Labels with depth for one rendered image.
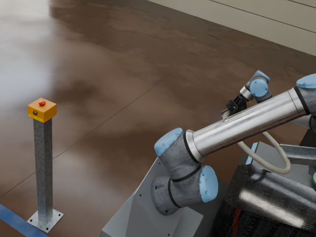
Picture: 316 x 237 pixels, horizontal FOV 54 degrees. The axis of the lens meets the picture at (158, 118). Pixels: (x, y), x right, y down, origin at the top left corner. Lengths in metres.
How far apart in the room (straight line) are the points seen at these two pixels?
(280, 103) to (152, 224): 0.75
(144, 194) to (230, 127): 0.49
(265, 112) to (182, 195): 0.50
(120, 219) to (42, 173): 0.83
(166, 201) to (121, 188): 1.55
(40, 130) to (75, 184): 1.02
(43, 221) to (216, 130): 1.80
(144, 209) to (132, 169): 1.76
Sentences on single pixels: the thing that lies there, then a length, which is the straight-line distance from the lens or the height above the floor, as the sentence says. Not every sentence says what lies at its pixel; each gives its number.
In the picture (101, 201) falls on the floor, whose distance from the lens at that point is 2.83.
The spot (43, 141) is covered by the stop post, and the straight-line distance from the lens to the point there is 2.10.
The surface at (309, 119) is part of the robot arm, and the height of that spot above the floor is 1.60.
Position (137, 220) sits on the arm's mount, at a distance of 1.48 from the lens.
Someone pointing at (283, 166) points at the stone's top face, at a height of 0.81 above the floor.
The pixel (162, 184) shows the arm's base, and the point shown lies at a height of 1.15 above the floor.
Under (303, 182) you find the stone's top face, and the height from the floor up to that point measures 0.81.
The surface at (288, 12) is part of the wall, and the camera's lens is 8.15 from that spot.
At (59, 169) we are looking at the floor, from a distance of 3.09.
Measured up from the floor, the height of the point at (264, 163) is 1.20.
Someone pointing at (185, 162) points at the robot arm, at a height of 1.33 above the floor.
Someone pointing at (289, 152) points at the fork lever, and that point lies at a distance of 2.13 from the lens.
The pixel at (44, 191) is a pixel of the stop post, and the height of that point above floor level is 0.37.
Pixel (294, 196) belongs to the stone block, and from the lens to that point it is 2.36.
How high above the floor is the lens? 2.17
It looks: 34 degrees down
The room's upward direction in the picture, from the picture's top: 13 degrees clockwise
